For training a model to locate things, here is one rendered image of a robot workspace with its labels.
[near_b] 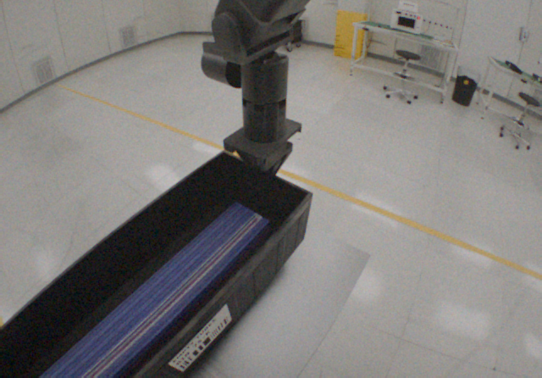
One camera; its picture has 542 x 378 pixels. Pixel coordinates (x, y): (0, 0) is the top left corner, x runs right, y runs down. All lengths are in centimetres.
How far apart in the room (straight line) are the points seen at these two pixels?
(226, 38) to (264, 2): 6
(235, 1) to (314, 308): 42
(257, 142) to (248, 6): 17
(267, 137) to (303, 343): 30
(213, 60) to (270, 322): 38
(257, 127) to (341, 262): 29
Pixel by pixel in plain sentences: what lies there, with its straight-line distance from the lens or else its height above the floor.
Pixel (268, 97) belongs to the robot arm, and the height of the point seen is 108.
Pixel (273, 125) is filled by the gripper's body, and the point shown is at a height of 105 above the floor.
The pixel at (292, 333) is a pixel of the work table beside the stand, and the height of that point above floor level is 80.
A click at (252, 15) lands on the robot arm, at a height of 118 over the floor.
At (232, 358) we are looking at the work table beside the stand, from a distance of 42.
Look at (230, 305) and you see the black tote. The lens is 33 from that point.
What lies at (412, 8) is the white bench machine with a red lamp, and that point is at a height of 117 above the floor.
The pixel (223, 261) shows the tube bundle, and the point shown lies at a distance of 38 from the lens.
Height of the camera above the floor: 121
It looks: 40 degrees down
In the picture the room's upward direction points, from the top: straight up
